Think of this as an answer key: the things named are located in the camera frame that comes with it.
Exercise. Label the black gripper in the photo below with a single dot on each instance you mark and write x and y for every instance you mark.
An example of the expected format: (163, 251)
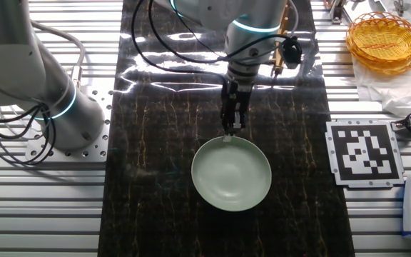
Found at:
(237, 94)

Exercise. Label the pale green round plate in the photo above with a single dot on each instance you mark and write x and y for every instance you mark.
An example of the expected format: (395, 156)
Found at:
(232, 178)

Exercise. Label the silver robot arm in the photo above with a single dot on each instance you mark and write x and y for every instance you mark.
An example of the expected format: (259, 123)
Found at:
(9, 64)

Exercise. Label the wooden dish rack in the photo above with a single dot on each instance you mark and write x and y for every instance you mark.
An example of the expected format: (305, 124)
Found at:
(279, 60)

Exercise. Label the black marble pattern mat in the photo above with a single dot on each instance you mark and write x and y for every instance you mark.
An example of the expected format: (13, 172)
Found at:
(155, 214)

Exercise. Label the black white marker board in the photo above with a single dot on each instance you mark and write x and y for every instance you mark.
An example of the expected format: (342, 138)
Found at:
(364, 153)

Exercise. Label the white plastic bag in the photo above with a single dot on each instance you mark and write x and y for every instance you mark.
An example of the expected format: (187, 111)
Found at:
(387, 93)

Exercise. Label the orange wicker basket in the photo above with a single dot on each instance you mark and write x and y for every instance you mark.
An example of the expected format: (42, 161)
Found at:
(384, 43)

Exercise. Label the small metal clip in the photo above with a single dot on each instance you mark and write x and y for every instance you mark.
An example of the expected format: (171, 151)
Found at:
(399, 7)

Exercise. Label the white paper sheet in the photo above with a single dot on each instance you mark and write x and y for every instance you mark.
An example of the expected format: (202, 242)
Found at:
(409, 14)

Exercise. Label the wrist-mounted camera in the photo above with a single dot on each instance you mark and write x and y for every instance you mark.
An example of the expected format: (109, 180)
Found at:
(292, 51)

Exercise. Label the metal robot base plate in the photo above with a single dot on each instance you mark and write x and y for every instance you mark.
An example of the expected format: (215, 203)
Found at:
(95, 153)

